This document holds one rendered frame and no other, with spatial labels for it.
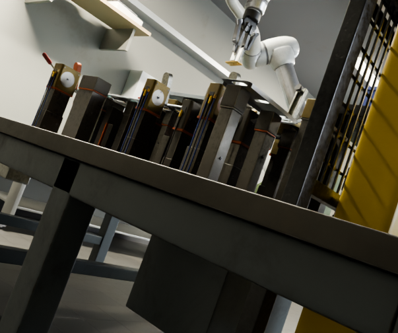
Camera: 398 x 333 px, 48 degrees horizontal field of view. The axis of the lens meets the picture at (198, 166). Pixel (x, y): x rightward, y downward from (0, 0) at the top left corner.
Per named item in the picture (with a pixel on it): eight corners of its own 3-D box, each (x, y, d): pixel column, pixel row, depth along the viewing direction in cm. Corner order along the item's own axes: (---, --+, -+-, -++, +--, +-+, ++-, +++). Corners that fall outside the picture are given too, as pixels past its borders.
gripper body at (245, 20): (253, 18, 202) (246, 37, 201) (241, 8, 197) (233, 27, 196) (265, 16, 196) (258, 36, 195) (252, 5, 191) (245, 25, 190)
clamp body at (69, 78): (20, 131, 209) (49, 59, 212) (45, 141, 219) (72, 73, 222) (29, 134, 203) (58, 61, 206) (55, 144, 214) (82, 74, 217)
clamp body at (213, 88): (165, 180, 142) (202, 78, 144) (188, 189, 150) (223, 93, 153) (179, 185, 137) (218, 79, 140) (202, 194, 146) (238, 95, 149)
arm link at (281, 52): (297, 175, 245) (334, 165, 246) (304, 169, 229) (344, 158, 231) (256, 49, 260) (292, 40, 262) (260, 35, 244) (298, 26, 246)
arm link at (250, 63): (238, 40, 244) (262, 34, 245) (235, 58, 261) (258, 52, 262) (245, 61, 240) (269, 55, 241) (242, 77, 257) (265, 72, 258)
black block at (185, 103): (147, 174, 154) (177, 95, 156) (166, 182, 161) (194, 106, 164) (157, 178, 150) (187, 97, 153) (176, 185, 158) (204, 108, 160)
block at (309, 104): (266, 214, 128) (307, 98, 131) (279, 220, 134) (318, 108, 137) (290, 222, 123) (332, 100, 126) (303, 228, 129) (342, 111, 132)
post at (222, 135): (189, 185, 118) (227, 83, 120) (200, 189, 122) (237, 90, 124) (203, 189, 114) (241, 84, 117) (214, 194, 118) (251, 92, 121)
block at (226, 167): (197, 191, 134) (228, 103, 137) (219, 200, 143) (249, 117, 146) (214, 197, 130) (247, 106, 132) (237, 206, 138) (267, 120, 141)
